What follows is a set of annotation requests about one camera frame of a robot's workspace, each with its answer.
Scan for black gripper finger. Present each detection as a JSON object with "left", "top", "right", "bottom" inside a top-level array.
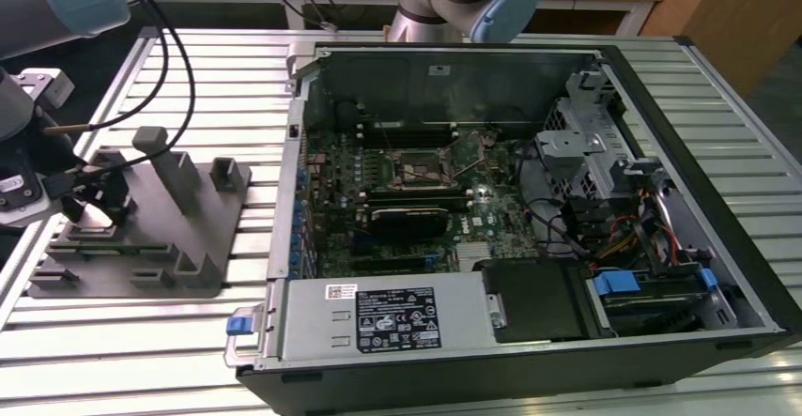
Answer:
[
  {"left": 60, "top": 192, "right": 90, "bottom": 226},
  {"left": 80, "top": 154, "right": 139, "bottom": 230}
]

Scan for metal socket cover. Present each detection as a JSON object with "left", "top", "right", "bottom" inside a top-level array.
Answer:
[{"left": 442, "top": 130, "right": 498, "bottom": 166}]

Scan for grey parts rack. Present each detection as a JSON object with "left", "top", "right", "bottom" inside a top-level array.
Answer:
[{"left": 26, "top": 126, "right": 254, "bottom": 299}]

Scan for silver power supply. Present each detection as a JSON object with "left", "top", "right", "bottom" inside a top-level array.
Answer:
[{"left": 266, "top": 272, "right": 502, "bottom": 362}]

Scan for black expansion slot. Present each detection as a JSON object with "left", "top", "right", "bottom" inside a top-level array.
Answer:
[{"left": 350, "top": 256, "right": 441, "bottom": 270}]

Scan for black graphics card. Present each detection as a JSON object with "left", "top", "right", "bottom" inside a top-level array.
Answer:
[{"left": 366, "top": 206, "right": 451, "bottom": 239}]

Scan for silver chipset heatsink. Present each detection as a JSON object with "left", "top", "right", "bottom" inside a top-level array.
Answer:
[{"left": 455, "top": 241, "right": 494, "bottom": 265}]

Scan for green motherboard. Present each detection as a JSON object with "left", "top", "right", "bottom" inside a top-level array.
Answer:
[{"left": 298, "top": 127, "right": 547, "bottom": 280}]

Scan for black plastic shroud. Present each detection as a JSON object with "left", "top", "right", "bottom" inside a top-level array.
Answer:
[{"left": 479, "top": 258, "right": 603, "bottom": 345}]

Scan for black PC case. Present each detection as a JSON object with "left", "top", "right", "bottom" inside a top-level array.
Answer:
[{"left": 223, "top": 35, "right": 802, "bottom": 416}]

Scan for silver drive cage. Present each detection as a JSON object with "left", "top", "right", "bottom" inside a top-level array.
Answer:
[{"left": 531, "top": 70, "right": 634, "bottom": 201}]

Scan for hard disk in blue carrier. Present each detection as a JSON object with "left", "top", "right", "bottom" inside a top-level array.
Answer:
[{"left": 586, "top": 268, "right": 740, "bottom": 337}]

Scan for wooden cabinet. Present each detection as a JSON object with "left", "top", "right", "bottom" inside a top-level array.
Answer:
[{"left": 642, "top": 0, "right": 802, "bottom": 96}]

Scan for black cable brass connector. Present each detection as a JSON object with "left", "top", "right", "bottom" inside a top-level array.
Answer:
[{"left": 42, "top": 0, "right": 171, "bottom": 135}]

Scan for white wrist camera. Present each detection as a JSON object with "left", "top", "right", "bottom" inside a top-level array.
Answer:
[{"left": 16, "top": 69, "right": 78, "bottom": 108}]

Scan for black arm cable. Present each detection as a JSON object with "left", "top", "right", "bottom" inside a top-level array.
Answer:
[{"left": 78, "top": 0, "right": 196, "bottom": 176}]

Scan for orange wire bundle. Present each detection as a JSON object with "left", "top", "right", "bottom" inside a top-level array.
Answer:
[{"left": 586, "top": 232, "right": 638, "bottom": 270}]

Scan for red wire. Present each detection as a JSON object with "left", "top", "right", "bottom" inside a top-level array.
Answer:
[{"left": 665, "top": 225, "right": 685, "bottom": 267}]

